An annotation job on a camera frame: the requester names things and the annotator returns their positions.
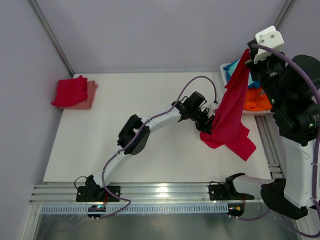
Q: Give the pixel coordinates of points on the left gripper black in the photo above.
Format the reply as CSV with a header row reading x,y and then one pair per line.
x,y
205,126

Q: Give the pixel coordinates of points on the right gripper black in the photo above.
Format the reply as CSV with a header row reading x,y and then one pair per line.
x,y
253,67

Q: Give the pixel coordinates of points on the magenta t shirt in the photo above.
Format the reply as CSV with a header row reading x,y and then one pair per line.
x,y
227,128

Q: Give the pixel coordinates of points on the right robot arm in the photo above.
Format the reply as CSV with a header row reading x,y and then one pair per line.
x,y
292,86

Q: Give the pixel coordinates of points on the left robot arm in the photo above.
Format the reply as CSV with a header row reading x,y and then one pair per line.
x,y
133,138

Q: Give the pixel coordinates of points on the blue t shirt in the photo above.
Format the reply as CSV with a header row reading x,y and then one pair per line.
x,y
253,85

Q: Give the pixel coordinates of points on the white plastic basket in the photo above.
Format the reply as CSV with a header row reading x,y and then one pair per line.
x,y
244,112

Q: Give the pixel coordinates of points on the orange t shirt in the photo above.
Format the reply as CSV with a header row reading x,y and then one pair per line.
x,y
256,100

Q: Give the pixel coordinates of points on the right black connector board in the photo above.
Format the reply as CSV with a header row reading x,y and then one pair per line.
x,y
235,211

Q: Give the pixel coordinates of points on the black connector board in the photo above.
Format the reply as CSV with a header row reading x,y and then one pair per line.
x,y
94,212
235,211

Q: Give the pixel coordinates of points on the folded salmon pink t shirt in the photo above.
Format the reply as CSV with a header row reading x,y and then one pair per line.
x,y
87,103

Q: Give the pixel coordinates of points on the left black connector board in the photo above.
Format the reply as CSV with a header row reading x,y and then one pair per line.
x,y
94,212

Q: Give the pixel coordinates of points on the folded red t shirt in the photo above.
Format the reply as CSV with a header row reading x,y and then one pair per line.
x,y
70,92

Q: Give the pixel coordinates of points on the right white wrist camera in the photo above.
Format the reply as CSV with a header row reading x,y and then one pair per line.
x,y
269,37

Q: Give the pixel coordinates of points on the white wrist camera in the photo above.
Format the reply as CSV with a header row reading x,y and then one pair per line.
x,y
269,37
213,107

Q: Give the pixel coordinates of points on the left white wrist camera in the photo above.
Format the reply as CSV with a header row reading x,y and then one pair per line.
x,y
213,107

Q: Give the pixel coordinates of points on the right aluminium corner post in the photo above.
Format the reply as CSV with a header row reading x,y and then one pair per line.
x,y
284,12

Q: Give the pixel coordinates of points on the aluminium corner post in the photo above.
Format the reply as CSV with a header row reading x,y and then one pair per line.
x,y
51,36
284,12

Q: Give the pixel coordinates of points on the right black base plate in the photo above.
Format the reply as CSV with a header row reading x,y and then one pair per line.
x,y
225,192

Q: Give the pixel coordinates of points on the slotted white cable duct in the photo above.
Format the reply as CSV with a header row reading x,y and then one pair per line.
x,y
134,208

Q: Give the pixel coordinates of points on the aluminium front rail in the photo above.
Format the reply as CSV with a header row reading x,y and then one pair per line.
x,y
138,193

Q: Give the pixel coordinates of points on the left aluminium corner post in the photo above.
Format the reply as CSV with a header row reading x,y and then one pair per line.
x,y
51,36

